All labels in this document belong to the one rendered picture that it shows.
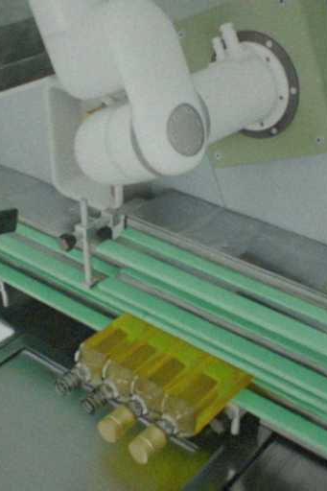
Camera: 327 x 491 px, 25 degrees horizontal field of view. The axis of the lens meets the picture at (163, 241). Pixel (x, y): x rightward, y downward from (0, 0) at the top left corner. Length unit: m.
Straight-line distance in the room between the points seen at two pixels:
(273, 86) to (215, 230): 0.28
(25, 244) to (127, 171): 0.61
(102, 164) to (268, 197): 0.43
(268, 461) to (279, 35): 0.67
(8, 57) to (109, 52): 1.37
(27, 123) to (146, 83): 0.81
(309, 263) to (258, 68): 0.31
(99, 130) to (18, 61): 1.34
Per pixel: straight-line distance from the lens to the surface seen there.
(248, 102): 1.02
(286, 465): 1.28
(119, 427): 1.09
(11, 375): 1.40
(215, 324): 1.18
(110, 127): 0.86
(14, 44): 2.19
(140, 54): 0.81
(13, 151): 1.67
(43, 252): 1.41
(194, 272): 1.16
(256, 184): 1.25
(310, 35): 1.04
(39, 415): 1.31
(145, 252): 1.21
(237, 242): 1.20
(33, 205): 1.53
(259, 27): 1.08
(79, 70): 0.86
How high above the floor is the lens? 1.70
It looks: 41 degrees down
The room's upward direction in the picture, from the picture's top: 123 degrees counter-clockwise
